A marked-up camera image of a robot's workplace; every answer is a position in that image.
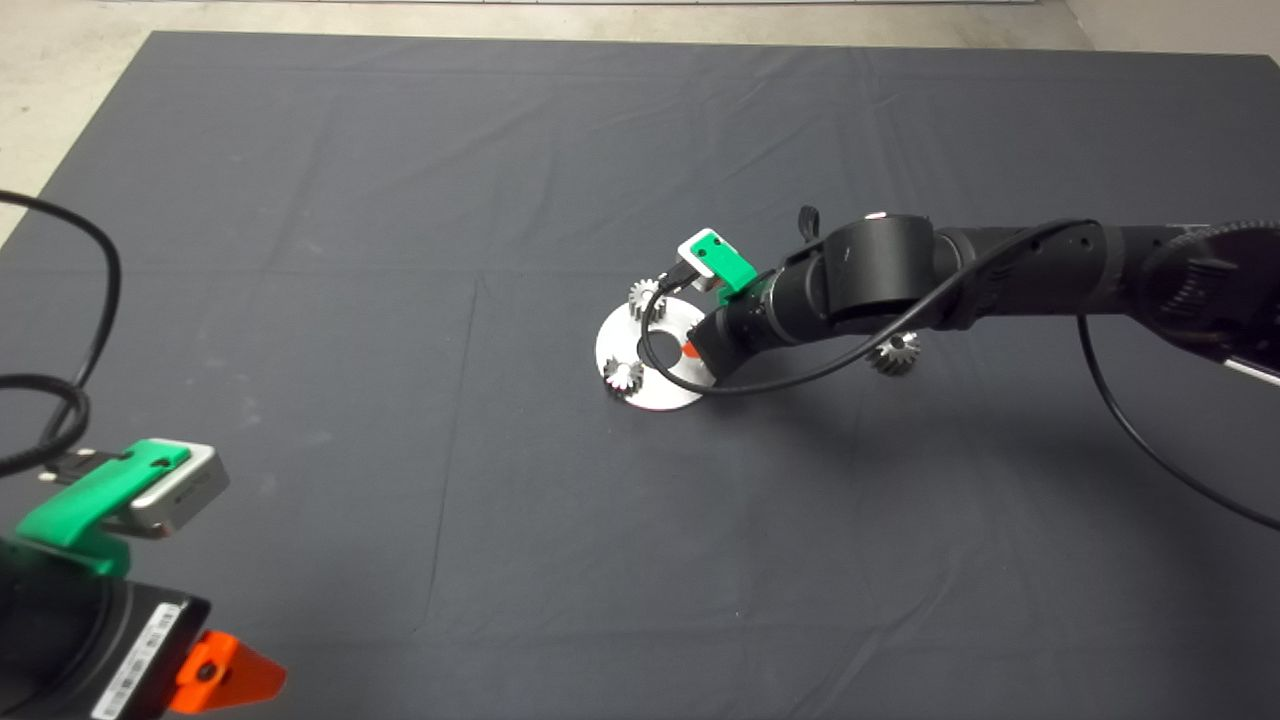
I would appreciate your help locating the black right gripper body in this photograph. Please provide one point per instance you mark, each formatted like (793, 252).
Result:
(740, 330)

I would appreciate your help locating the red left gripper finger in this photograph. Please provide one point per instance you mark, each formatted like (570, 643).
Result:
(228, 675)

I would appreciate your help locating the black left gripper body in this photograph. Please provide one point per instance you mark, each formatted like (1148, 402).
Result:
(100, 660)

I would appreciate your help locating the larger steel gear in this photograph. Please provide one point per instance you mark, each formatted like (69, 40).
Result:
(900, 357)

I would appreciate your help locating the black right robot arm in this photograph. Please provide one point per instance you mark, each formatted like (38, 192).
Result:
(880, 270)

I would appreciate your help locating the small steel spur gear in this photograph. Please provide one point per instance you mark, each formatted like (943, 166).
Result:
(643, 300)
(623, 376)

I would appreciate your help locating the round metal plate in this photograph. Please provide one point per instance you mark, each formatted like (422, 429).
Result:
(620, 340)

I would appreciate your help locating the dark grey table cloth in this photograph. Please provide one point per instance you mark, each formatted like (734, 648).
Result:
(500, 200)

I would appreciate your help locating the green right camera mount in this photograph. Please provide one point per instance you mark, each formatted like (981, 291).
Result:
(730, 262)

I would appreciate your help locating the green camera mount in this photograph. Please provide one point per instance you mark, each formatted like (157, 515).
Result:
(730, 262)
(80, 500)

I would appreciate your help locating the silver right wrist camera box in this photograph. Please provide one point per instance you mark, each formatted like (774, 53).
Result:
(692, 258)

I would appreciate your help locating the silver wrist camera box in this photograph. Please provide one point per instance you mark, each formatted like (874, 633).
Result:
(692, 258)
(185, 490)

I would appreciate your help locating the green left camera mount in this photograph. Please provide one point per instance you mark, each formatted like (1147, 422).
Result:
(80, 500)

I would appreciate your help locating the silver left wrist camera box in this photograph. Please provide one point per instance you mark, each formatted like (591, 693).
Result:
(185, 490)

